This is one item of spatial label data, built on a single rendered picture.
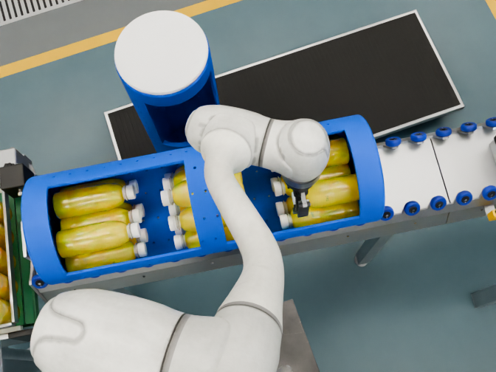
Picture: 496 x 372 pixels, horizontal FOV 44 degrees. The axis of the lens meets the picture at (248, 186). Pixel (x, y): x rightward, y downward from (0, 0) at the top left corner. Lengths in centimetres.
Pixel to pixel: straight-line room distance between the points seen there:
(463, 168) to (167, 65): 91
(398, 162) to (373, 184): 35
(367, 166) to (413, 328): 131
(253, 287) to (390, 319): 184
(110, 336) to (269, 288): 24
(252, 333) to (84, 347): 21
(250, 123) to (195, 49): 69
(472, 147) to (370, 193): 49
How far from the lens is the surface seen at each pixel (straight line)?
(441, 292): 277
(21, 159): 210
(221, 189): 109
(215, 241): 154
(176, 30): 191
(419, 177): 186
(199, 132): 123
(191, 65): 184
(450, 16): 325
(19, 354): 262
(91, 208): 164
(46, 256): 157
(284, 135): 118
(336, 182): 158
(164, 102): 186
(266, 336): 84
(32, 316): 188
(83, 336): 83
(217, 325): 83
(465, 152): 192
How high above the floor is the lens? 265
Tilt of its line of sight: 73 degrees down
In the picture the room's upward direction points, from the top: 6 degrees counter-clockwise
